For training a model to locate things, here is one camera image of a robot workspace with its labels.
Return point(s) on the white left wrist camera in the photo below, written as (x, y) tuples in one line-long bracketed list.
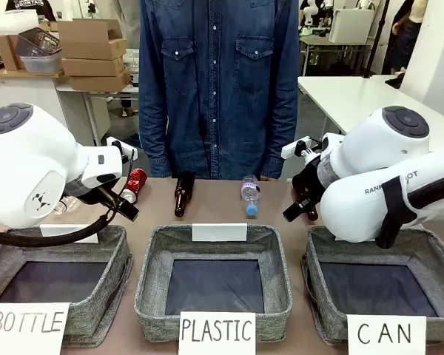
[(114, 145)]

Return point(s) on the red drink can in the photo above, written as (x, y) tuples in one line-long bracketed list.
[(137, 181)]

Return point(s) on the wooden top workbench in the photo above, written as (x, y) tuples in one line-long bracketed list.
[(18, 88)]

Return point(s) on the brown glass bottle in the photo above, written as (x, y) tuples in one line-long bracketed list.
[(313, 216), (184, 192)]

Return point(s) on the white box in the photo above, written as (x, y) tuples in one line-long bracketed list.
[(349, 26)]

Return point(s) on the grey basket for cans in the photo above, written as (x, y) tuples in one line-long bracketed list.
[(318, 281)]

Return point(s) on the crushed clear plastic bottle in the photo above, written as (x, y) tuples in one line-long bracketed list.
[(68, 205)]

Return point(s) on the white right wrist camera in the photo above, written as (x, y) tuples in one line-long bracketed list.
[(294, 148)]

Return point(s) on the closed cardboard box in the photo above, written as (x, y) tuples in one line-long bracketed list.
[(100, 81), (92, 67), (92, 50)]

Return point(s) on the small white label card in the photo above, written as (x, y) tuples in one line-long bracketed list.
[(64, 230), (219, 232)]

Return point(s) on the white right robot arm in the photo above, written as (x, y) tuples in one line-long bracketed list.
[(355, 199)]

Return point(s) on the BOTTLE paper sign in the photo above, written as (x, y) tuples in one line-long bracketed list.
[(26, 333)]

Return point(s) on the open cardboard box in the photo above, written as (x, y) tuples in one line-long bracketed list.
[(89, 29)]

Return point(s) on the grey metal table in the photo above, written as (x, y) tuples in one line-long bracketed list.
[(329, 48)]

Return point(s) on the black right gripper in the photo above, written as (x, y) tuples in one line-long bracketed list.
[(308, 185)]

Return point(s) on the white foam block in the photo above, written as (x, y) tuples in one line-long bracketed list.
[(13, 22)]

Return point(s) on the black tripod pole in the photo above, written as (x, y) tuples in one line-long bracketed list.
[(378, 37)]

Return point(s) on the PLASTIC paper sign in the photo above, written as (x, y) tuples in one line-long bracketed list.
[(216, 336)]

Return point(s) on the person's right forearm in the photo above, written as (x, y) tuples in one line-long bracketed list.
[(153, 140)]

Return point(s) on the person in black t-shirt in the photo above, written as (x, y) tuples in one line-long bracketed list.
[(29, 7)]

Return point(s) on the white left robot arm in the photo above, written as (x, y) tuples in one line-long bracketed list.
[(22, 166)]

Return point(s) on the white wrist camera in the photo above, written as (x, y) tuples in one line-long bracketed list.
[(294, 148), (114, 145)]

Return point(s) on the grey basket for bottles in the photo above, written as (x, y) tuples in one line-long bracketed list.
[(107, 266)]

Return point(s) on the white side table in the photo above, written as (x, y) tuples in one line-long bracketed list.
[(96, 100)]

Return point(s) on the CAN paper sign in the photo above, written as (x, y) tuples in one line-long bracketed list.
[(386, 338)]

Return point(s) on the clear water bottle blue cap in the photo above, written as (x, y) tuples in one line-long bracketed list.
[(251, 196)]

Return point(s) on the black mesh basket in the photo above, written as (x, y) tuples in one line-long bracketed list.
[(40, 40)]

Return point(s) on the clear plastic bin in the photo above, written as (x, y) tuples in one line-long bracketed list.
[(42, 63)]

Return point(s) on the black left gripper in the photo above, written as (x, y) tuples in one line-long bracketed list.
[(110, 195)]

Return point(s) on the person in dark clothes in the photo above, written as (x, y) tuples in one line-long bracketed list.
[(403, 37)]

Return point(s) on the person's left forearm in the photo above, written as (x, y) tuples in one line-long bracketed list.
[(281, 140)]

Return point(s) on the large white table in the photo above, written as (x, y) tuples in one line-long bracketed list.
[(355, 100)]

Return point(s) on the grey basket for plastic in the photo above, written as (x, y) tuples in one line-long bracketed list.
[(151, 281)]

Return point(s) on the small cardboard box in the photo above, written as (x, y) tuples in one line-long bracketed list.
[(7, 51)]

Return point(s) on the person in denim shirt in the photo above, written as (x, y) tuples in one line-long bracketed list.
[(218, 92)]

